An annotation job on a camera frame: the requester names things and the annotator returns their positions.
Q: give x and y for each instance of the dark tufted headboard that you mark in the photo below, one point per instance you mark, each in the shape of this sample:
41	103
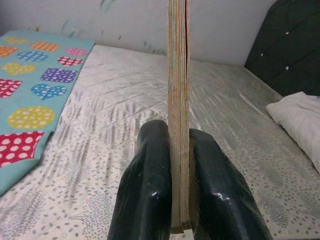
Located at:
287	45

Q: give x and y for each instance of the teal blanket with coloured hearts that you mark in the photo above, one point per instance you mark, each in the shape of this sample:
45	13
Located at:
30	117

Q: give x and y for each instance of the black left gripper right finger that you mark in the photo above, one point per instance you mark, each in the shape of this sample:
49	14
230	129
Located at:
225	195

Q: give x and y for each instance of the yellow-edged blue children's book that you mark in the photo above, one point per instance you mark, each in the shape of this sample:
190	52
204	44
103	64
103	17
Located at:
178	100

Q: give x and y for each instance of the white pillow with black lettering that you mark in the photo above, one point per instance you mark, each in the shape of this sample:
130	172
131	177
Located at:
300	120

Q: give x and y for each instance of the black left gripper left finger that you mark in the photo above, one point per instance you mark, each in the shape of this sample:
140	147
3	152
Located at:
145	187

